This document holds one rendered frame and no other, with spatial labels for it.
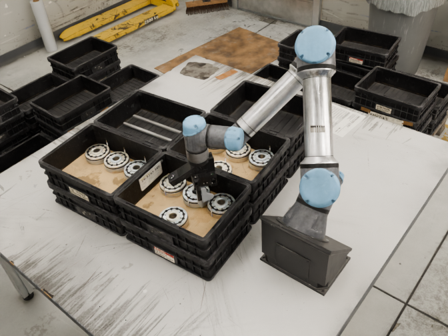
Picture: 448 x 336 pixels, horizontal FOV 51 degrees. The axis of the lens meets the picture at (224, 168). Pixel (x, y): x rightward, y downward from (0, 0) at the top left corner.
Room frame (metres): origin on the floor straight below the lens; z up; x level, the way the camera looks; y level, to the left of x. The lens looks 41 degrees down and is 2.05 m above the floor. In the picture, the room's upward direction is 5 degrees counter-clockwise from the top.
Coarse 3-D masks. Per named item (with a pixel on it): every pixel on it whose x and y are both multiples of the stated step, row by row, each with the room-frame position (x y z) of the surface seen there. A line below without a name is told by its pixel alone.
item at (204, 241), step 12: (144, 168) 1.32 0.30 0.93; (132, 180) 1.26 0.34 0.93; (240, 180) 1.21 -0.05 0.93; (120, 192) 1.20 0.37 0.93; (120, 204) 1.15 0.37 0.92; (132, 204) 1.14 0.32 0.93; (240, 204) 1.12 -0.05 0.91; (144, 216) 1.09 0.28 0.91; (156, 216) 1.07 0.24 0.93; (228, 216) 1.05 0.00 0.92; (168, 228) 1.03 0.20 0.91; (180, 228) 1.01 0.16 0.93; (216, 228) 1.00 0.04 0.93; (192, 240) 0.97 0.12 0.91; (204, 240) 0.95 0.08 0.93
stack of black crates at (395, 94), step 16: (368, 80) 2.41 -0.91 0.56; (384, 80) 2.46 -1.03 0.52; (400, 80) 2.40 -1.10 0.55; (416, 80) 2.33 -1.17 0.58; (368, 96) 2.24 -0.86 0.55; (384, 96) 2.17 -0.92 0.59; (400, 96) 2.31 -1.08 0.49; (416, 96) 2.30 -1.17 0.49; (432, 96) 2.14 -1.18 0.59; (384, 112) 2.16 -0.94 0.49; (400, 112) 2.11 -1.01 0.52; (416, 112) 2.05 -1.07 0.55; (416, 128) 2.07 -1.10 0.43
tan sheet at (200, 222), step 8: (152, 192) 1.29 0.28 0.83; (160, 192) 1.29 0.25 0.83; (144, 200) 1.25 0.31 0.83; (152, 200) 1.25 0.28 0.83; (160, 200) 1.25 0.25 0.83; (168, 200) 1.24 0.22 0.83; (176, 200) 1.24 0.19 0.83; (144, 208) 1.21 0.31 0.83; (152, 208) 1.21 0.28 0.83; (160, 208) 1.21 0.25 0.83; (184, 208) 1.20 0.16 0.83; (192, 208) 1.19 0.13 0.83; (200, 208) 1.19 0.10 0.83; (192, 216) 1.15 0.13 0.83; (200, 216) 1.15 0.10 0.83; (208, 216) 1.15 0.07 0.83; (192, 224) 1.11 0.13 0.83; (200, 224) 1.11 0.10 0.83; (208, 224) 1.11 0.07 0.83; (192, 232) 1.08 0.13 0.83; (200, 232) 1.07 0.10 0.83
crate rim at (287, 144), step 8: (224, 120) 1.60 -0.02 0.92; (232, 120) 1.58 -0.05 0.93; (280, 136) 1.45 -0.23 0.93; (176, 144) 1.46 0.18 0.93; (288, 144) 1.40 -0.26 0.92; (176, 152) 1.40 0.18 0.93; (280, 152) 1.35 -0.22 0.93; (272, 160) 1.31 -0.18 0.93; (216, 168) 1.29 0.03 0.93; (264, 168) 1.27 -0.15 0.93; (232, 176) 1.24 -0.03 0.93; (256, 176) 1.23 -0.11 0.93; (264, 176) 1.25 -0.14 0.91; (256, 184) 1.20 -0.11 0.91
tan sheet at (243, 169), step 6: (252, 150) 1.50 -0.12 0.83; (216, 156) 1.48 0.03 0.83; (222, 156) 1.48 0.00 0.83; (228, 162) 1.44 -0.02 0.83; (246, 162) 1.43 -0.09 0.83; (234, 168) 1.40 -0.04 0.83; (240, 168) 1.39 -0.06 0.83; (246, 168) 1.39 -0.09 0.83; (240, 174) 1.36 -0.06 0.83; (246, 174) 1.35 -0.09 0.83; (252, 174) 1.35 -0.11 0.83
